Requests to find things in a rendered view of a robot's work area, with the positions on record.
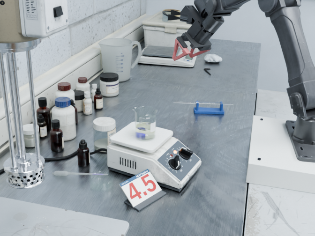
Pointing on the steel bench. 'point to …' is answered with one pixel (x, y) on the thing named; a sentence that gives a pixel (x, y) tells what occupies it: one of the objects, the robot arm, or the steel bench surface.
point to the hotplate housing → (146, 164)
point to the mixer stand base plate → (54, 221)
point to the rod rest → (208, 110)
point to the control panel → (187, 164)
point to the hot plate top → (161, 133)
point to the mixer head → (30, 23)
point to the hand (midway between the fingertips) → (183, 56)
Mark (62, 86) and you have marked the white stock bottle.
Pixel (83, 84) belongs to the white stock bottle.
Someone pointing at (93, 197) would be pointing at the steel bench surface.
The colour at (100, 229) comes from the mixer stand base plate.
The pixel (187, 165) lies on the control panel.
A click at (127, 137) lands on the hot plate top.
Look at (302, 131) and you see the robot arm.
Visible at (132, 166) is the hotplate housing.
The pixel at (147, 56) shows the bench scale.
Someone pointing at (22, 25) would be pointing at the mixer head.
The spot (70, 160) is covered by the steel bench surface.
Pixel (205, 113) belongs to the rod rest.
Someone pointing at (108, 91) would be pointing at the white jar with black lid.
